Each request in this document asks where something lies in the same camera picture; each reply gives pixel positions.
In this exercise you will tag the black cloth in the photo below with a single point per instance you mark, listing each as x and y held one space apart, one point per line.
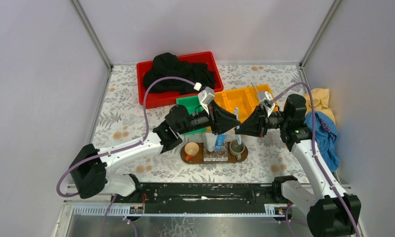
168 65

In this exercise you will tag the orange cup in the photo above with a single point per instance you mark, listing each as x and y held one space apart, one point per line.
191 149

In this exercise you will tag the yellow cloth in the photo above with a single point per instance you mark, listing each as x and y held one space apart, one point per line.
321 98

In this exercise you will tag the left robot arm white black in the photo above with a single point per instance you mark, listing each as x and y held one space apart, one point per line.
93 169

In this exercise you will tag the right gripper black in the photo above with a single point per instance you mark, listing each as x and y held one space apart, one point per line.
257 125

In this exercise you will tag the brown wooden oval tray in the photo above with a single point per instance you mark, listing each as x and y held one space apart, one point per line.
198 159

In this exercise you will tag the yellow bin with toothpaste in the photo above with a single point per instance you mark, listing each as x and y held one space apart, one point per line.
240 99

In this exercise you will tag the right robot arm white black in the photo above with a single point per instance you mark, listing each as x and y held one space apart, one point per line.
330 211

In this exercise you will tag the grey cup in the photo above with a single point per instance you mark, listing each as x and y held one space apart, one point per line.
236 149

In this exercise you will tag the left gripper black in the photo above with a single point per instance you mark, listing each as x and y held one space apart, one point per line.
213 118

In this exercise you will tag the blue cloth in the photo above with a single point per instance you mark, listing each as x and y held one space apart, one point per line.
326 135

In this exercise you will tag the blue toothpaste tube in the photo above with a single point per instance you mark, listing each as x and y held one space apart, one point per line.
219 142

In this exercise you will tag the clear textured glass holder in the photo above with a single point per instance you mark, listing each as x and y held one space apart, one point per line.
215 154

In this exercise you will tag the red plastic bin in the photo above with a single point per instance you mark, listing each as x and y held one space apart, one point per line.
168 98

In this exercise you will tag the green plastic bin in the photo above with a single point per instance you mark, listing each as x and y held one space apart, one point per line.
187 104

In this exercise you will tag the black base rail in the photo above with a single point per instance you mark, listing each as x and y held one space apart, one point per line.
205 198

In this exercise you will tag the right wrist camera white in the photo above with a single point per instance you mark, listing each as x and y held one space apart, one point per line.
266 101

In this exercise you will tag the white toothpaste tube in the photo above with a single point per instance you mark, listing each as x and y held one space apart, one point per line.
210 141

